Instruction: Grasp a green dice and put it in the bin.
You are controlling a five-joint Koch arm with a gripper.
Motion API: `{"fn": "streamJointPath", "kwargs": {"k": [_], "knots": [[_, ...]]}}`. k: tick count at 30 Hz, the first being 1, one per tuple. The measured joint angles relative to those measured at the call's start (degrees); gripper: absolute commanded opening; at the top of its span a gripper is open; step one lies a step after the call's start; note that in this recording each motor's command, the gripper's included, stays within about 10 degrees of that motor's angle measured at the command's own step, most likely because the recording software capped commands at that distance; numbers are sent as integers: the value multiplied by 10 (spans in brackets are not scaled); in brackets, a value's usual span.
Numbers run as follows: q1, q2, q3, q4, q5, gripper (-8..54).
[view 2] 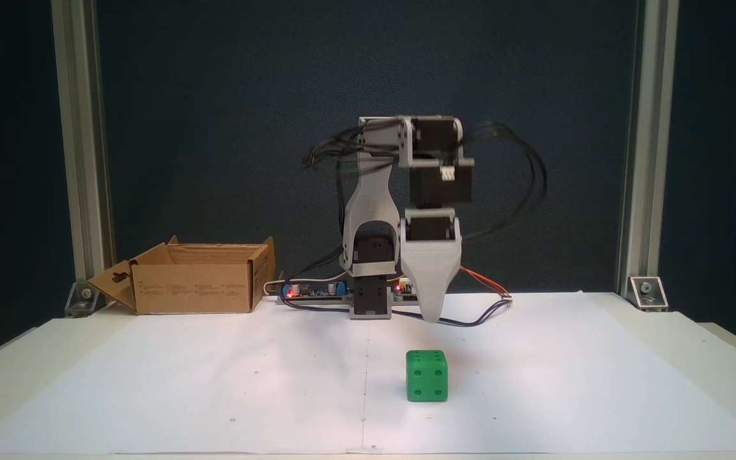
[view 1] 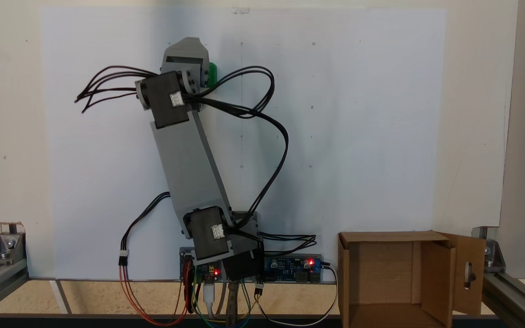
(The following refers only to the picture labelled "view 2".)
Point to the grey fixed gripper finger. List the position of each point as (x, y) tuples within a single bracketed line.
[(430, 275)]

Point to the green die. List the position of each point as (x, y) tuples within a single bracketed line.
[(427, 377)]

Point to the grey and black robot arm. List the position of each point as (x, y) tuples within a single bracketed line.
[(371, 204)]

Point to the blue circuit board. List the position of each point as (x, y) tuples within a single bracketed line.
[(314, 291)]

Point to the open cardboard box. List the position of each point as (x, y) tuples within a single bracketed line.
[(195, 287)]

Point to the metal corner bracket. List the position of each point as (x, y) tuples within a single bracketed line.
[(648, 292), (84, 300)]

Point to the aluminium frame post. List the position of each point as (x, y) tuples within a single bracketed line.
[(649, 140), (84, 140)]

